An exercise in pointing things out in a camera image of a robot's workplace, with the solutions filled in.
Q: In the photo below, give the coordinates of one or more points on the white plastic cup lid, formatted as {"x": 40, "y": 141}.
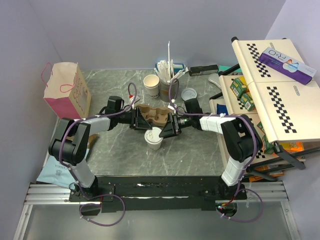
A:
{"x": 153, "y": 134}

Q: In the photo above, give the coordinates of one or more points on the cream checkered folding board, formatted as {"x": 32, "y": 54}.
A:
{"x": 288, "y": 110}

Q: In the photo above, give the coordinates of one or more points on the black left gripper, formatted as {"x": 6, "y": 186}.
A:
{"x": 138, "y": 122}

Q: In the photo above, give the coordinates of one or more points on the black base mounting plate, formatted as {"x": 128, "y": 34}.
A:
{"x": 142, "y": 193}

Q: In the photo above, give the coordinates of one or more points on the blue snack packet right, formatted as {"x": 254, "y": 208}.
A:
{"x": 221, "y": 109}

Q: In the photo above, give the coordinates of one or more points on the blue white box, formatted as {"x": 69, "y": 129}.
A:
{"x": 175, "y": 67}

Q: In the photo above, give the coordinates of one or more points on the purple white R&O box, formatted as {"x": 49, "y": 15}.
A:
{"x": 287, "y": 65}

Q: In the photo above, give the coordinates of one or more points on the grey straw holder cup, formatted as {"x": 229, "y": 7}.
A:
{"x": 164, "y": 90}

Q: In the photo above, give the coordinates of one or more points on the tall wrapped straw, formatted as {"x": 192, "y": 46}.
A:
{"x": 168, "y": 60}

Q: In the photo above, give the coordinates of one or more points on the white paper cup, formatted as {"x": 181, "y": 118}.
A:
{"x": 154, "y": 145}

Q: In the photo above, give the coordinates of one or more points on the brown pulp cup carrier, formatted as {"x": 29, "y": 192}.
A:
{"x": 155, "y": 115}

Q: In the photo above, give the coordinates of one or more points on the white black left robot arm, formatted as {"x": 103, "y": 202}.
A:
{"x": 70, "y": 140}

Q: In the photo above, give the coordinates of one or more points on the green orange juice carton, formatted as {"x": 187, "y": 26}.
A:
{"x": 267, "y": 148}

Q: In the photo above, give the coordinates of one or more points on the pink white paper bag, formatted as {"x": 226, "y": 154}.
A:
{"x": 66, "y": 91}

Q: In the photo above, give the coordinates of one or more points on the brown blue snack packet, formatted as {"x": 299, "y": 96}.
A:
{"x": 55, "y": 173}

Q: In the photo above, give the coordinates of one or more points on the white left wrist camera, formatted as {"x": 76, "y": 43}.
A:
{"x": 133, "y": 100}

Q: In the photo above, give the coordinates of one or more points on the black rectangular box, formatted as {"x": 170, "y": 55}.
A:
{"x": 203, "y": 70}

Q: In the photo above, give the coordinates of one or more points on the green box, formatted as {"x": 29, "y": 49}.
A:
{"x": 247, "y": 100}
{"x": 239, "y": 86}

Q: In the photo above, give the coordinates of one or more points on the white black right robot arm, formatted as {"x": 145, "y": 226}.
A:
{"x": 241, "y": 139}

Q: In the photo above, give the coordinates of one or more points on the aluminium rail frame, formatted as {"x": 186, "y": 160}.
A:
{"x": 265, "y": 215}

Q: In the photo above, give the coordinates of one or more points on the green box upper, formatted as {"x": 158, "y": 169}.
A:
{"x": 239, "y": 86}

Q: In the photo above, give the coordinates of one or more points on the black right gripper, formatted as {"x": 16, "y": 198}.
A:
{"x": 172, "y": 127}

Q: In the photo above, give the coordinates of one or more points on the stack of white paper cups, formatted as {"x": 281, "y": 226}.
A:
{"x": 151, "y": 82}

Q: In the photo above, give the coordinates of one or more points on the bundle of wrapped straws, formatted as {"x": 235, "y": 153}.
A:
{"x": 162, "y": 73}

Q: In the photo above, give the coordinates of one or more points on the green box lower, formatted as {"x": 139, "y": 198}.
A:
{"x": 247, "y": 100}

